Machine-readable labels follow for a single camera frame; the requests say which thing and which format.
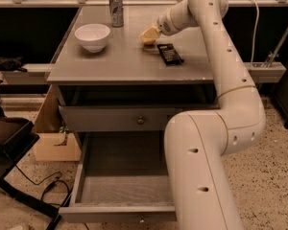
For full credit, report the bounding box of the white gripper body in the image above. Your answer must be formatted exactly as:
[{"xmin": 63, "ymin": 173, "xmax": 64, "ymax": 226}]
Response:
[{"xmin": 157, "ymin": 4, "xmax": 190, "ymax": 35}]

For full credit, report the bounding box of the orange fruit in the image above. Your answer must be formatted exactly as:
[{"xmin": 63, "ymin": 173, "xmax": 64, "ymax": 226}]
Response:
[{"xmin": 143, "ymin": 39, "xmax": 156, "ymax": 46}]

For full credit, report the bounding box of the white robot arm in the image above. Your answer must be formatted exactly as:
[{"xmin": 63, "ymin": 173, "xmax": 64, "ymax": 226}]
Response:
[{"xmin": 139, "ymin": 0, "xmax": 266, "ymax": 230}]

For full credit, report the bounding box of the grey drawer cabinet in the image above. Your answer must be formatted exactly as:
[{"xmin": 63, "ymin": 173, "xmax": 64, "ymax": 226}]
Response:
[{"xmin": 45, "ymin": 4, "xmax": 232, "ymax": 224}]

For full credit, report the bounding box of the closed grey upper drawer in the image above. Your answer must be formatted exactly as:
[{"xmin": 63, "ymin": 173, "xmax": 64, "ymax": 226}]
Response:
[{"xmin": 59, "ymin": 105, "xmax": 213, "ymax": 132}]

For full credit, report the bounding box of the open grey middle drawer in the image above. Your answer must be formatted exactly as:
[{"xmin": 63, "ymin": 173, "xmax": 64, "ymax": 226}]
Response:
[{"xmin": 60, "ymin": 131, "xmax": 176, "ymax": 223}]

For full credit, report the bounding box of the silver drink can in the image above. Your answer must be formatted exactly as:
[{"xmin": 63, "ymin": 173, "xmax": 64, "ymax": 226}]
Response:
[{"xmin": 109, "ymin": 0, "xmax": 124, "ymax": 27}]

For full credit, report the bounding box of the white ceramic bowl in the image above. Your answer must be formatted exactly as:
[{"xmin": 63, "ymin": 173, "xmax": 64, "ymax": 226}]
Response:
[{"xmin": 75, "ymin": 24, "xmax": 110, "ymax": 53}]

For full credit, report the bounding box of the cardboard box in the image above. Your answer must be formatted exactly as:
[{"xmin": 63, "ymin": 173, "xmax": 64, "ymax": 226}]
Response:
[{"xmin": 33, "ymin": 86, "xmax": 81, "ymax": 162}]

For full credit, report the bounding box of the black chair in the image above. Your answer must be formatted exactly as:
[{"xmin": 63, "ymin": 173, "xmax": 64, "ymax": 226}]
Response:
[{"xmin": 0, "ymin": 106, "xmax": 60, "ymax": 230}]

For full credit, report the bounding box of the white cable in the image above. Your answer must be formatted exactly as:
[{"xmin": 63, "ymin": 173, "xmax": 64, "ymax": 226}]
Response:
[{"xmin": 246, "ymin": 0, "xmax": 261, "ymax": 65}]

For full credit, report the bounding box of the black floor cable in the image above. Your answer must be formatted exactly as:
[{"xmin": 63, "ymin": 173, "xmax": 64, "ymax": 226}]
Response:
[{"xmin": 13, "ymin": 165, "xmax": 73, "ymax": 208}]

